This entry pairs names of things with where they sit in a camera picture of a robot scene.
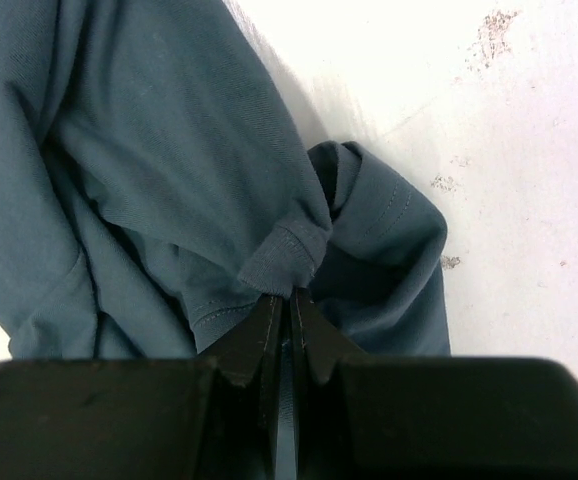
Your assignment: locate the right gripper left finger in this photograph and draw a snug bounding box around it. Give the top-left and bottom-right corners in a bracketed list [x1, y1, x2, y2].
[196, 295, 283, 479]

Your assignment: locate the blue-grey t shirt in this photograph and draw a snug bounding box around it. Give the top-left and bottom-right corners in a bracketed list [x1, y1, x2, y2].
[0, 1, 450, 359]

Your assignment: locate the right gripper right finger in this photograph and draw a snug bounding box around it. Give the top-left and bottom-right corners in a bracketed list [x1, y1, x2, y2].
[289, 289, 366, 479]

